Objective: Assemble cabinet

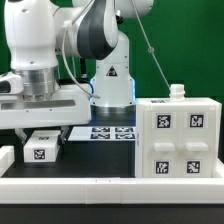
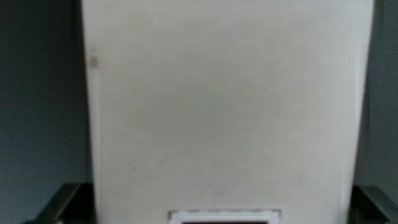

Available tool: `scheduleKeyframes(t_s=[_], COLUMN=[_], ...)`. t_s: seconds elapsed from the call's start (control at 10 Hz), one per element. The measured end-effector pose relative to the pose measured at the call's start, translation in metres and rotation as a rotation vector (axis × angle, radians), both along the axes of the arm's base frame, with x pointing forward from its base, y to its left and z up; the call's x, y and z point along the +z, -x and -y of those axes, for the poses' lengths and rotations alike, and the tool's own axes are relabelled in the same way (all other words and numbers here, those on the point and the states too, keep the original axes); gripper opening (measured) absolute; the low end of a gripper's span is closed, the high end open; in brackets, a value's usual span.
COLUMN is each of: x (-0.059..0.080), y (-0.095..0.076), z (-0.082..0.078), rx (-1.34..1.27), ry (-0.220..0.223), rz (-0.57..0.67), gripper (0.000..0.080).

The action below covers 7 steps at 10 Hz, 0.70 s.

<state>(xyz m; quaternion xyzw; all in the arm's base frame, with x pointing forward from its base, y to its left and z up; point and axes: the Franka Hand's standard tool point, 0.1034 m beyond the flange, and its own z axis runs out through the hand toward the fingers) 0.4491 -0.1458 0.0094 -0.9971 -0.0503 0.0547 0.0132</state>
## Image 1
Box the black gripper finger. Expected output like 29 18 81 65
60 126 70 144
15 128 27 144

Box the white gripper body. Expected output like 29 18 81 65
0 85 91 129

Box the white cabinet top block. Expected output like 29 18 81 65
23 130 60 163

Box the white cabinet body box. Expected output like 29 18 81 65
135 84 222 178

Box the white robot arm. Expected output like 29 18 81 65
0 0 154 131

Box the white left fence piece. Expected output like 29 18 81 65
0 146 15 178

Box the white marker base plate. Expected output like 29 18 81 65
68 126 135 141

